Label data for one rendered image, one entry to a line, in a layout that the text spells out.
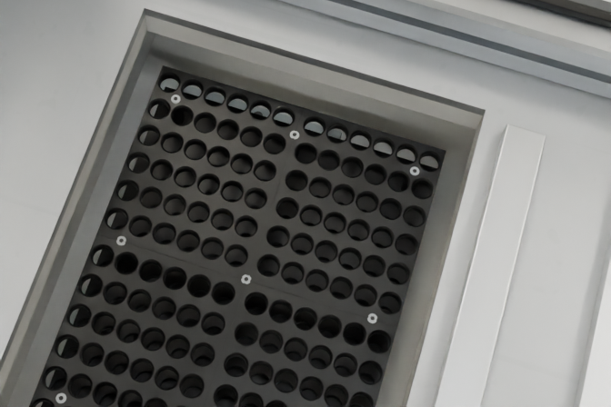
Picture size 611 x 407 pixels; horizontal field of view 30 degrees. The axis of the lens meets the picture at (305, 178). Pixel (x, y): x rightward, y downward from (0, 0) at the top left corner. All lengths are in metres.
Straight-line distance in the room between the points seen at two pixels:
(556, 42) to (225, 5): 0.19
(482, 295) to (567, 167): 0.09
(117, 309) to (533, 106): 0.26
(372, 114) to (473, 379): 0.23
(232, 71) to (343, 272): 0.18
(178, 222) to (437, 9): 0.19
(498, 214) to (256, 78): 0.22
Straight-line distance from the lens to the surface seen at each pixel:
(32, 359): 0.70
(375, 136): 0.67
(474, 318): 0.59
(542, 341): 0.61
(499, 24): 0.62
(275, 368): 0.63
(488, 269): 0.60
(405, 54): 0.65
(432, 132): 0.75
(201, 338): 0.63
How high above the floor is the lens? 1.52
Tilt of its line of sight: 69 degrees down
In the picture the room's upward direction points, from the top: 10 degrees clockwise
